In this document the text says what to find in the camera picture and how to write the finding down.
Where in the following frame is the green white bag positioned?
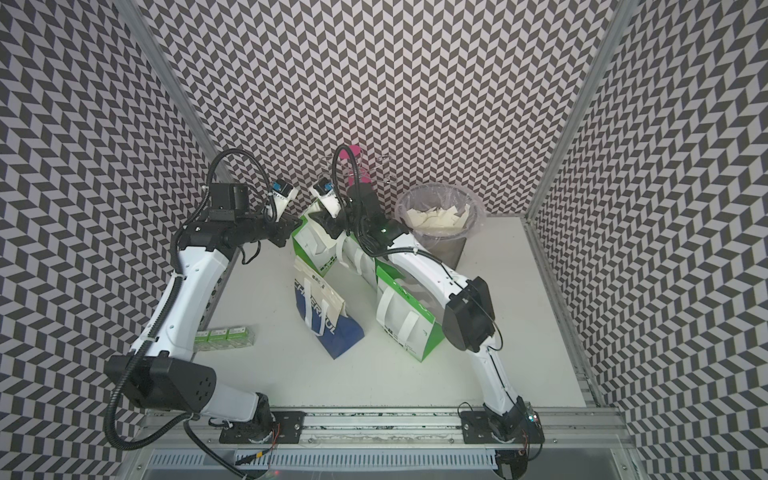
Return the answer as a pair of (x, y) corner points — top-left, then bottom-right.
(334, 232), (378, 292)
(292, 200), (337, 277)
(376, 262), (445, 362)

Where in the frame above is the blue white paper bag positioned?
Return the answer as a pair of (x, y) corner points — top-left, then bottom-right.
(293, 257), (365, 359)

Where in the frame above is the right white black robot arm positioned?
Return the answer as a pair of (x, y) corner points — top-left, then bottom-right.
(307, 178), (544, 444)

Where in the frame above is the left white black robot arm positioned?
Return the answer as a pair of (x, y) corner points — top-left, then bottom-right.
(104, 180), (300, 451)

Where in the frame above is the clear plastic bin liner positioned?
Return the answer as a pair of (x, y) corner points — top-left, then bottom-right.
(395, 182), (486, 253)

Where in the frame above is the black mesh trash bin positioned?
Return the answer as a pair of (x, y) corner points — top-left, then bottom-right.
(398, 183), (481, 271)

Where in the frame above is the small green white packet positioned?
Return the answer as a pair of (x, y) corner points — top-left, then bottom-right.
(194, 326), (255, 352)

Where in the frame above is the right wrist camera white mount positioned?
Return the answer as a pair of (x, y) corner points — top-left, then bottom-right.
(310, 176), (342, 218)

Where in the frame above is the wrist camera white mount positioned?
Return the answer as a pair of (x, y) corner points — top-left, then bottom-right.
(269, 179), (298, 220)
(310, 176), (342, 218)

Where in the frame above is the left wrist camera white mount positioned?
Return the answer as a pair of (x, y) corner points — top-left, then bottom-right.
(269, 179), (298, 220)

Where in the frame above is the pink top wire stand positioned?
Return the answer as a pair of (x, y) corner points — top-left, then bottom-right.
(335, 143), (391, 193)

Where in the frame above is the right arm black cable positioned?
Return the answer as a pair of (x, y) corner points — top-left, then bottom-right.
(331, 142), (541, 463)

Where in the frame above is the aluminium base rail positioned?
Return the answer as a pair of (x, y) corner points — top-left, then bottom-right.
(118, 405), (648, 479)

